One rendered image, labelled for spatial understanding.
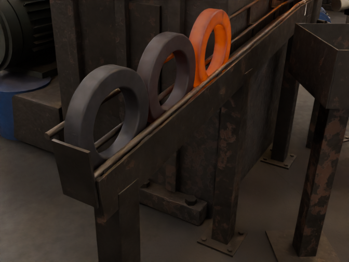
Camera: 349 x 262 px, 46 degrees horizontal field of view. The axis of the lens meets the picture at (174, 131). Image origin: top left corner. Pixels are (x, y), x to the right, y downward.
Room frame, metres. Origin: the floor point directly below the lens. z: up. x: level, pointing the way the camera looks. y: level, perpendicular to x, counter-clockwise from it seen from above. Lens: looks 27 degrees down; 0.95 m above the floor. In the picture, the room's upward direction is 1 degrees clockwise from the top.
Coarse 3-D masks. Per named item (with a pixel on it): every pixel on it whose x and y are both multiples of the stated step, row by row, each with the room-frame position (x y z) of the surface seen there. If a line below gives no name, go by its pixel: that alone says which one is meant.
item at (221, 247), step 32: (288, 64) 1.59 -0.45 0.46; (288, 96) 1.58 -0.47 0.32; (224, 128) 1.05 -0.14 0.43; (288, 128) 1.57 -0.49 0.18; (224, 160) 1.05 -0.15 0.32; (288, 160) 1.59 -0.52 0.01; (128, 192) 0.58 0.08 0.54; (224, 192) 1.04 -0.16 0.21; (96, 224) 0.58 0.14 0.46; (128, 224) 0.57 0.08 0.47; (224, 224) 1.04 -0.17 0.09; (128, 256) 0.57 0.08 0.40
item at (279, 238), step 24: (312, 24) 1.12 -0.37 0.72; (336, 24) 1.12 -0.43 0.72; (312, 48) 0.98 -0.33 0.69; (336, 48) 0.87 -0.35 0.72; (312, 72) 0.96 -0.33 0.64; (336, 72) 0.85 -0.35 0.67; (336, 96) 0.86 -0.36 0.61; (336, 120) 0.99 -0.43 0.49; (312, 144) 1.04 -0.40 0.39; (336, 144) 0.99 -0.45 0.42; (312, 168) 1.01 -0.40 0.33; (336, 168) 0.99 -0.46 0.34; (312, 192) 0.98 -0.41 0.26; (312, 216) 0.99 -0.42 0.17; (288, 240) 1.06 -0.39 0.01; (312, 240) 0.99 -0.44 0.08
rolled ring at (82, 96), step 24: (96, 72) 0.60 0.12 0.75; (120, 72) 0.62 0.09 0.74; (72, 96) 0.56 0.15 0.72; (96, 96) 0.56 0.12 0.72; (144, 96) 0.67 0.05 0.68; (72, 120) 0.54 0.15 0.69; (144, 120) 0.67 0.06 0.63; (72, 144) 0.53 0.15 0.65; (120, 144) 0.63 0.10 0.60; (96, 168) 0.55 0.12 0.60
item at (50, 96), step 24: (0, 0) 1.84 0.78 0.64; (24, 0) 1.95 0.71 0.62; (48, 0) 2.04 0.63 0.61; (0, 24) 1.78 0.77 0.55; (24, 24) 1.87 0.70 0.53; (48, 24) 1.96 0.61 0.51; (0, 48) 1.79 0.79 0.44; (24, 48) 1.87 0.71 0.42; (48, 48) 2.02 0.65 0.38; (0, 72) 2.00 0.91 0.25; (24, 72) 1.95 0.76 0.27; (48, 72) 1.93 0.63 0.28; (24, 96) 1.69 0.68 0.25; (48, 96) 1.69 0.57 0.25; (24, 120) 1.68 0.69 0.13; (48, 120) 1.60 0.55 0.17; (48, 144) 1.61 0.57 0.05
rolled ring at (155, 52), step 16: (160, 48) 0.72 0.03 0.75; (176, 48) 0.77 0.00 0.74; (192, 48) 0.83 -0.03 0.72; (144, 64) 0.71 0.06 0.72; (160, 64) 0.72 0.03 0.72; (176, 64) 0.83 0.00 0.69; (192, 64) 0.83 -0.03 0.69; (144, 80) 0.70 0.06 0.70; (176, 80) 0.83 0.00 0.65; (192, 80) 0.83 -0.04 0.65; (176, 96) 0.81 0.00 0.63; (160, 112) 0.72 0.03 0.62
